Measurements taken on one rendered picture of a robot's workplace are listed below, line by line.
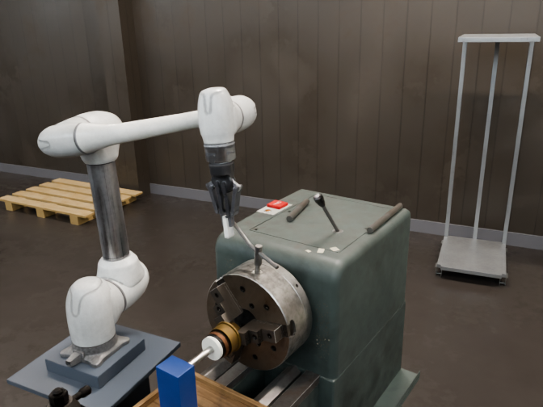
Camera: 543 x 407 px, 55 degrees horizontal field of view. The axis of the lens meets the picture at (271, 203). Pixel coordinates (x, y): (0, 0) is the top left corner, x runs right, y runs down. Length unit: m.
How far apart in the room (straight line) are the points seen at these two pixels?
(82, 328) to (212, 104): 0.93
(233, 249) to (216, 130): 0.45
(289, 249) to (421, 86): 3.36
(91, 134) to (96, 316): 0.64
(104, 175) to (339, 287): 0.93
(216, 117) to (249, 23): 3.89
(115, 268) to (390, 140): 3.41
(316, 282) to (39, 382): 1.06
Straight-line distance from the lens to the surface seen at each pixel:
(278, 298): 1.49
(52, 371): 2.12
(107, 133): 1.70
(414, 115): 4.87
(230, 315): 1.55
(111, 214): 1.99
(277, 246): 1.66
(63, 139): 1.78
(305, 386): 1.71
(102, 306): 1.94
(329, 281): 1.55
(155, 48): 5.96
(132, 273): 2.07
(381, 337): 2.02
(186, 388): 1.41
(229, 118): 1.50
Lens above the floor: 1.94
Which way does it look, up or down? 20 degrees down
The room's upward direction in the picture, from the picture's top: 1 degrees counter-clockwise
